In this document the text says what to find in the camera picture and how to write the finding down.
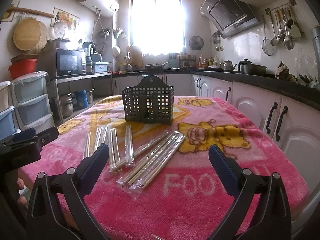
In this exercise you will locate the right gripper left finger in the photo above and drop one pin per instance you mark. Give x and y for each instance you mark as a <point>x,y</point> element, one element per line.
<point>45,218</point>

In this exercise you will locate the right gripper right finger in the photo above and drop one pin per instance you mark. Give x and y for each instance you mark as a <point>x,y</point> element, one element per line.
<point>272,217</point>

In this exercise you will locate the chopsticks pair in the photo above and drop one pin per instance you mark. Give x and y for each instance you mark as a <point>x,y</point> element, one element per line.
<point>149,159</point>
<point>86,151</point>
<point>114,156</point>
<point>150,165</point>
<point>158,161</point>
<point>143,148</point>
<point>100,137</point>
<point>129,154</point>

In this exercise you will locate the plastic drawer unit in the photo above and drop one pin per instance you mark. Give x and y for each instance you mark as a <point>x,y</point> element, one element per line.
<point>25,104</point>

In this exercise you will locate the steel pots on shelf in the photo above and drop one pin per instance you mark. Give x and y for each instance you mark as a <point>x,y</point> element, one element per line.
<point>66,104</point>

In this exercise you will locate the blue canister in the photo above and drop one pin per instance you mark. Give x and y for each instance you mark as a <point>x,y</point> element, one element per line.
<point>81,99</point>

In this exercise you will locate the red plastic bucket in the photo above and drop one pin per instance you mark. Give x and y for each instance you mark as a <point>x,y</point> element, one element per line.
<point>23,67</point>

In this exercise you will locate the black microwave oven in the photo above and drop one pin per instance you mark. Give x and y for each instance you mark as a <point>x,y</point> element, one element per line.
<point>60,62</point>

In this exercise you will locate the pink cartoon blanket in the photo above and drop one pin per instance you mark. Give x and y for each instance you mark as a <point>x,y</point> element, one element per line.
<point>186,200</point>

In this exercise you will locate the blue plastic storage box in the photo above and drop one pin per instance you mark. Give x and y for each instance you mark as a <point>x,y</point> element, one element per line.
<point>100,67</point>

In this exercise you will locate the round bamboo tray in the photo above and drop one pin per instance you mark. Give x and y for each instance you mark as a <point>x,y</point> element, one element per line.
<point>30,35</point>

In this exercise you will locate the blender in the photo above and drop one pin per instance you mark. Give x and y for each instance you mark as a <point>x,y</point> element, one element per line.
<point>89,49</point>

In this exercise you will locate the dark green utensil basket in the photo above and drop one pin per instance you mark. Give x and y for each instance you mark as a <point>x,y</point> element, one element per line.
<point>149,102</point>

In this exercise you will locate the fruit picture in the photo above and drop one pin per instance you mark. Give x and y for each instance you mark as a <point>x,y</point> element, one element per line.
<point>71,20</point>

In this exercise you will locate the steel cooking pot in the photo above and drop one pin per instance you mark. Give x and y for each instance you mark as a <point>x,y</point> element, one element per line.
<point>247,67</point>

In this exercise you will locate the black frying pan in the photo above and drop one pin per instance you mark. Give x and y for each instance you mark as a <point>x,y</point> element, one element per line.
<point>156,66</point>

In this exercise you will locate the steel kettle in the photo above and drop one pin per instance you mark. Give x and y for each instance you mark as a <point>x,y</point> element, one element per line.
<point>227,66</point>

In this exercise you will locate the hanging steel ladle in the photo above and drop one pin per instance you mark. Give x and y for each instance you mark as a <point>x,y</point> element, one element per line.
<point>274,40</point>

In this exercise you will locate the black range hood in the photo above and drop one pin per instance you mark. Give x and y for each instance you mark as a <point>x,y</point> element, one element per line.
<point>230,17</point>

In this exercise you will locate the wire skimmer strainer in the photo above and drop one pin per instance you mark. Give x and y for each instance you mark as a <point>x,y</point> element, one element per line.
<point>266,45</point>

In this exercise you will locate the wall exhaust fan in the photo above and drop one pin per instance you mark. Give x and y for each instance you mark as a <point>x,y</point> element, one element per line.
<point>196,43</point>

